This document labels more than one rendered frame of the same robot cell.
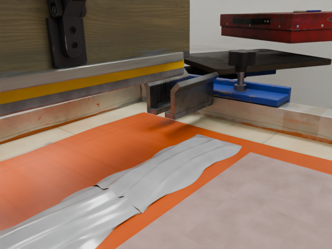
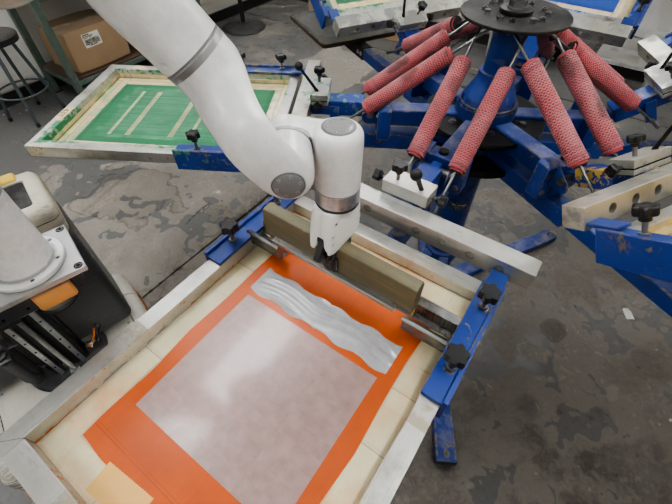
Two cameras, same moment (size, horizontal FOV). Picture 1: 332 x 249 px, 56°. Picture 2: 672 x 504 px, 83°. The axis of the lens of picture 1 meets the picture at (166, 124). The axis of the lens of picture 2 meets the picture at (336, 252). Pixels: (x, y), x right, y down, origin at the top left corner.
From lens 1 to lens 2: 0.72 m
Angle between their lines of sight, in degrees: 71
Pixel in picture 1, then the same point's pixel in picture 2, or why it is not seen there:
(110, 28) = (353, 270)
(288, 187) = (335, 389)
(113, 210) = (309, 316)
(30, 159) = not seen: hidden behind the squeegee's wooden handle
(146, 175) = (336, 323)
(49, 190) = (326, 290)
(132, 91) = (465, 291)
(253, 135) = (405, 383)
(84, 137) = not seen: hidden behind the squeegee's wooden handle
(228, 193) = (328, 360)
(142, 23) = (373, 280)
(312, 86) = not seen: outside the picture
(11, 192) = (324, 277)
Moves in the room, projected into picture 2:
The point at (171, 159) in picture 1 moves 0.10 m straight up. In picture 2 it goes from (354, 333) to (356, 307)
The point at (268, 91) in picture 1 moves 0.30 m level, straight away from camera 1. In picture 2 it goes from (448, 389) to (632, 428)
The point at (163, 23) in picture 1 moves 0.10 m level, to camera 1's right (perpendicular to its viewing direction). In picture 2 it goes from (389, 288) to (401, 338)
